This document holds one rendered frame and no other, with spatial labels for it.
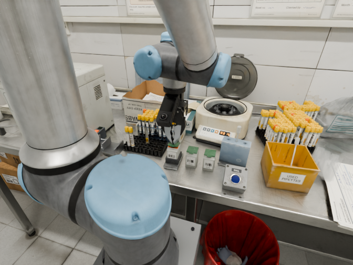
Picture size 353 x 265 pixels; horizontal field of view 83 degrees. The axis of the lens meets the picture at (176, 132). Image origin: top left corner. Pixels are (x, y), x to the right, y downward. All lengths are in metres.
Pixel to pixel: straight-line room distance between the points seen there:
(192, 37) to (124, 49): 1.01
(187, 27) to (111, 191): 0.25
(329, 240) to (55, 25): 1.53
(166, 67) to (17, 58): 0.29
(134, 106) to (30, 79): 0.74
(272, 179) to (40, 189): 0.62
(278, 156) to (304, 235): 0.75
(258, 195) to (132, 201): 0.51
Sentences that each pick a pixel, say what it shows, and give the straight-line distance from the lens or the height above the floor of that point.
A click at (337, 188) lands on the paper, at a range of 0.85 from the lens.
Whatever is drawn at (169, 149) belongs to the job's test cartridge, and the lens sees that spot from 0.73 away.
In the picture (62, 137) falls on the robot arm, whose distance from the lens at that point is 0.32.
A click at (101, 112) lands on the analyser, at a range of 0.98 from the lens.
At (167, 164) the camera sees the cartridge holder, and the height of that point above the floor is 0.89.
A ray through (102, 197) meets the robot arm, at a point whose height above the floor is 1.18.
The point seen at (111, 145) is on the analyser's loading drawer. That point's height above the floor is 0.91.
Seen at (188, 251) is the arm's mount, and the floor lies 0.95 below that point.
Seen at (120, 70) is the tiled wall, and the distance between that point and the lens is 1.38.
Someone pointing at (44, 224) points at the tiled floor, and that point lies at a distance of 1.93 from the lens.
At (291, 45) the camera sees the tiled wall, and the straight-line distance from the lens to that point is 1.17.
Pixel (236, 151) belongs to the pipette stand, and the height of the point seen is 0.94.
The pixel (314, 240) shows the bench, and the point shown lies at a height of 0.27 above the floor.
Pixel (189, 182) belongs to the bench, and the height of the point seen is 0.88.
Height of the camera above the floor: 1.38
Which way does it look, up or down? 32 degrees down
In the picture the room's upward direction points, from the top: straight up
